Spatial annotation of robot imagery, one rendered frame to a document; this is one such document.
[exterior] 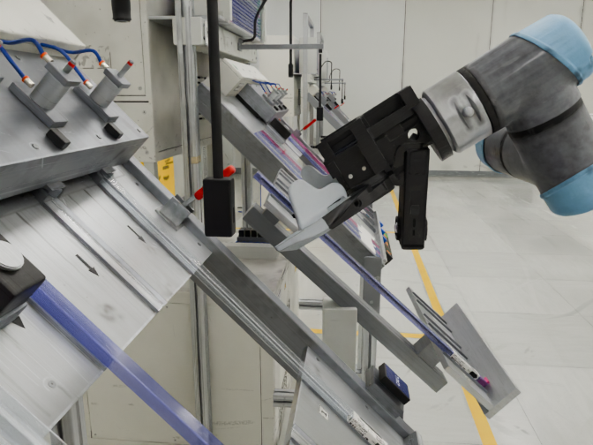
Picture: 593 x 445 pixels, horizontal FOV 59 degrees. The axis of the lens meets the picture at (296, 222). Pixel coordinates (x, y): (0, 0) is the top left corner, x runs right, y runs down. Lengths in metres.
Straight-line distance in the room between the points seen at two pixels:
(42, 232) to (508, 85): 0.45
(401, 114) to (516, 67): 0.11
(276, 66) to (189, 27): 3.60
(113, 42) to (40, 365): 1.25
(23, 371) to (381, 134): 0.38
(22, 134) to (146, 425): 1.47
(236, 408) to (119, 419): 0.39
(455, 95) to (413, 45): 7.59
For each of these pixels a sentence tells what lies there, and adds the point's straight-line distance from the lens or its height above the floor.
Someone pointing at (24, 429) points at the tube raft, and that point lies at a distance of 0.36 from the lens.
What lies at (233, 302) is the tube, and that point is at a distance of 0.63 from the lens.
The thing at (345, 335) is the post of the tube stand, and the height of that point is 0.77.
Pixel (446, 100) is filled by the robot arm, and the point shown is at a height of 1.18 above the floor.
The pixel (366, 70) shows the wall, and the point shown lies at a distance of 8.07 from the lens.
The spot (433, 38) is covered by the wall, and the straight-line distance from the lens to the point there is 8.18.
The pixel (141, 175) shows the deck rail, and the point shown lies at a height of 1.08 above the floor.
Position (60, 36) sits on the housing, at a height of 1.25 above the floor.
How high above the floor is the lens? 1.18
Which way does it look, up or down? 13 degrees down
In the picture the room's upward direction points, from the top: straight up
